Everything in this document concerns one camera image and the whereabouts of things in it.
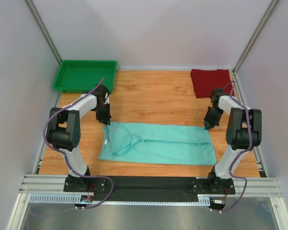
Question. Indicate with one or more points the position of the left aluminium frame post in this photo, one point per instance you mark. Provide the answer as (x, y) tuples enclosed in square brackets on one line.
[(39, 22)]

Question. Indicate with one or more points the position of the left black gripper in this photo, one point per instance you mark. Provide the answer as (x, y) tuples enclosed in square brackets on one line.
[(106, 118)]

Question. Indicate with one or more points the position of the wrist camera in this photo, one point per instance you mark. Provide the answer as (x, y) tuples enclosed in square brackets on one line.
[(216, 94), (103, 92)]

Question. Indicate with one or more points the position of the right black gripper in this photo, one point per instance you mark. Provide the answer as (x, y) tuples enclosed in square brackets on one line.
[(207, 121)]

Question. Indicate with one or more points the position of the folded dark red t shirt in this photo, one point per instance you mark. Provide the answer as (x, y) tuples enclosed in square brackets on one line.
[(204, 81)]

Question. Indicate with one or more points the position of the green plastic tray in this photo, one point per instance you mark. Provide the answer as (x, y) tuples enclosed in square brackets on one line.
[(78, 76)]

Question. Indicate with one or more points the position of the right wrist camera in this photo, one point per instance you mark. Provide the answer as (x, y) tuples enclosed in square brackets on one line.
[(216, 94)]

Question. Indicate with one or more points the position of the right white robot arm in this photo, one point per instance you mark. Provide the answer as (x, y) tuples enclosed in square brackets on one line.
[(243, 133)]

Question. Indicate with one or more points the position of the teal t shirt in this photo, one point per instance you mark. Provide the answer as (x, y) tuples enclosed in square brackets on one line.
[(157, 144)]

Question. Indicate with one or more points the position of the right aluminium frame post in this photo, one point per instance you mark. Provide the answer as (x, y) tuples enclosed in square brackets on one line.
[(261, 25)]

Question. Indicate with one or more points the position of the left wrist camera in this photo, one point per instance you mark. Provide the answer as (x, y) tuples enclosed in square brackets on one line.
[(103, 92)]

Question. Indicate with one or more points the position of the aluminium front rail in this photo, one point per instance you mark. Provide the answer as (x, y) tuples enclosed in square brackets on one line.
[(39, 183)]

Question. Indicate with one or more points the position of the aluminium frame post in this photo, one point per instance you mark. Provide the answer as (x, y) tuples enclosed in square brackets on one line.
[(39, 22), (261, 25)]

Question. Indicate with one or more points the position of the black base mat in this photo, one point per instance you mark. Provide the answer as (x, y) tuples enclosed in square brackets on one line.
[(149, 189)]

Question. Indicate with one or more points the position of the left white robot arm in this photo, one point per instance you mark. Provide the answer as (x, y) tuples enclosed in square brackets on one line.
[(62, 131)]

